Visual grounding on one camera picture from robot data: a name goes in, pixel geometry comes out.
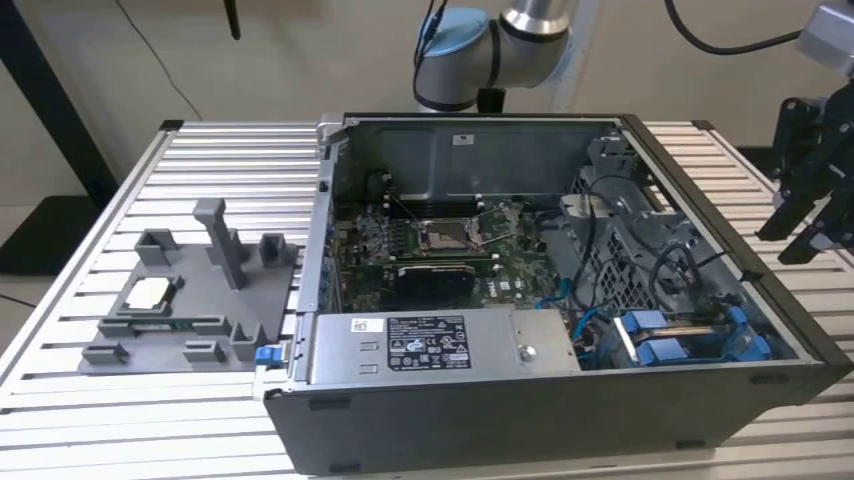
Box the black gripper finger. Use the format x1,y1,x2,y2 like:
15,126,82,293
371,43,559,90
777,197,854,267
756,185,821,242

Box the black looped disk wire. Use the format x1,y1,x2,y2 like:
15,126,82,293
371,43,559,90
666,248,737,314
649,238,709,304

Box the hard disk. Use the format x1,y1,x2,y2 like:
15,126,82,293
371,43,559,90
611,303,770,347

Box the metal disk bay cage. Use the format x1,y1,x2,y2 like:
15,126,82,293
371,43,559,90
558,133,756,326

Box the blue disk carrier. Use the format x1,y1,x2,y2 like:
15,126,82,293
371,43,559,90
638,337,776,366

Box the metal socket cover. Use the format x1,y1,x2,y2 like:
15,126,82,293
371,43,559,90
470,207,523,246

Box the green motherboard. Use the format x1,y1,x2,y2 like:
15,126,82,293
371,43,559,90
330,199,575,314

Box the CPU socket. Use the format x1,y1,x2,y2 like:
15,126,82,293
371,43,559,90
414,218,481,255

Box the black RAM slots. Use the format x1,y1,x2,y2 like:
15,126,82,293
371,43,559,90
391,197,483,217

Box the black graphics card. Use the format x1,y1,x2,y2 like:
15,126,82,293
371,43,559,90
393,263,479,309

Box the silver power supply unit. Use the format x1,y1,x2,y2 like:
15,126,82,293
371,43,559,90
307,307,582,387

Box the black open PC case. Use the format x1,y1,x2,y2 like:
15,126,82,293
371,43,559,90
262,111,854,476

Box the grey parts rack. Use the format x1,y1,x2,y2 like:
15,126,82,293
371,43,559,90
78,197,309,376

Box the black antenna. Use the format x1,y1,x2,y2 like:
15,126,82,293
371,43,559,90
222,0,243,41

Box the silver CPU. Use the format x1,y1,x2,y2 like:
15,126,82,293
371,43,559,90
124,278,180,312

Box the black floor base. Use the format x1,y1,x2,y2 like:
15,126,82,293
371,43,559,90
0,194,103,276

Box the thick black wrist cable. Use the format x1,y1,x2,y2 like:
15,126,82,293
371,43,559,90
662,0,806,55

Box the long black case wire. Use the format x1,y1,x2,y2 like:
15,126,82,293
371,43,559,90
574,174,637,307

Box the blue data wire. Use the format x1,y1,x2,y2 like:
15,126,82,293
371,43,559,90
538,279,615,344

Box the thin wire locking lever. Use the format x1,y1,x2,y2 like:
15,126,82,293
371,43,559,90
386,192,429,224

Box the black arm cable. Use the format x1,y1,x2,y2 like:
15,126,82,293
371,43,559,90
414,0,453,104

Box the thin black wall cable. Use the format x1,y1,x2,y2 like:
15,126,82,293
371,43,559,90
111,0,204,122

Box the black desk frame post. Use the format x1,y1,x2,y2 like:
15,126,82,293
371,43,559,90
0,0,123,207

